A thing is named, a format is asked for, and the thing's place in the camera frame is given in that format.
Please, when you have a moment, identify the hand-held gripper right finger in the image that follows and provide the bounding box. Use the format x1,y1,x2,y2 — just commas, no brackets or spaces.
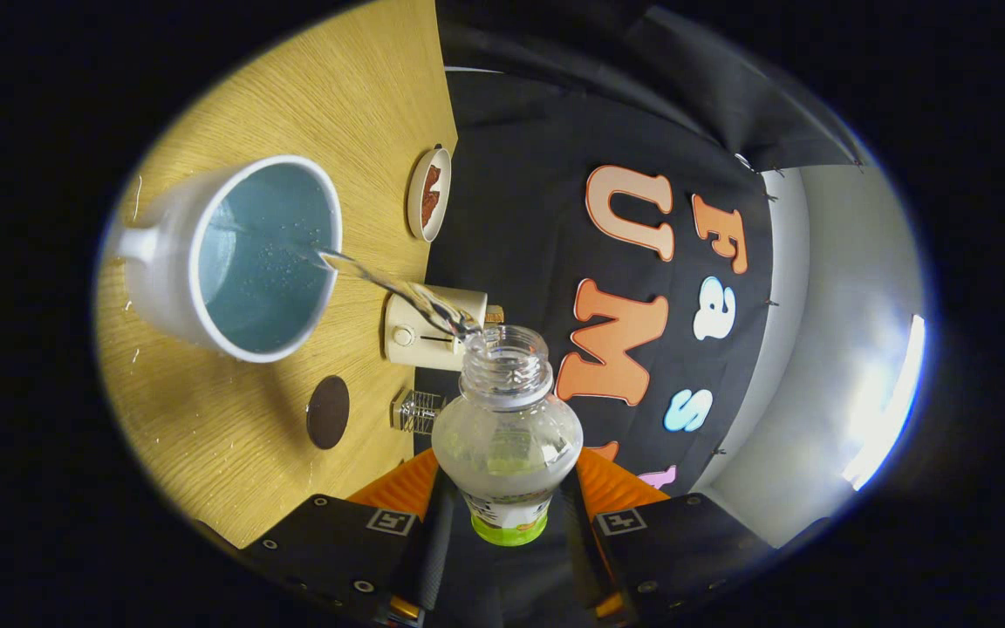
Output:
568,447,774,622

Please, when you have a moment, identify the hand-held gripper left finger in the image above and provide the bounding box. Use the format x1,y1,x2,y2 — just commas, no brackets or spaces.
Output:
241,448,447,625

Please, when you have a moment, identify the clear plastic juice bottle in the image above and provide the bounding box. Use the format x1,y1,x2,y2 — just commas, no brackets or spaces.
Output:
431,324,585,548

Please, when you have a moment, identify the dark round coaster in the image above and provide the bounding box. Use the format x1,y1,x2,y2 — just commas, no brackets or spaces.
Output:
306,375,351,451

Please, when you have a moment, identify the white cup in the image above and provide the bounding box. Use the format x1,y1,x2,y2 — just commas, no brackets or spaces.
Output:
114,154,345,365

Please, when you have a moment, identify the cream toaster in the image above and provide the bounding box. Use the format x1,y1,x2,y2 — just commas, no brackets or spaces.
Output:
383,284,489,373

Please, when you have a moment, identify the wooden table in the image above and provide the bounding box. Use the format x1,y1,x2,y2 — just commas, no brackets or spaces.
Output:
94,0,460,550

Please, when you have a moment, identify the black backdrop cloth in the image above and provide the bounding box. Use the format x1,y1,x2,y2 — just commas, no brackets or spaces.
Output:
415,0,870,625

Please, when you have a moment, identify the white round plate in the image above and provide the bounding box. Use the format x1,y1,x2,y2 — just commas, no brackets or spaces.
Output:
406,147,453,243

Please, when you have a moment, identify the ceiling light strip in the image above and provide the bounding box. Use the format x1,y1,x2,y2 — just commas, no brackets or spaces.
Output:
843,314,927,491

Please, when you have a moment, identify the wire mesh basket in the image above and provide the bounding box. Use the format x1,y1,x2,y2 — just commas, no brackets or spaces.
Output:
391,389,448,436

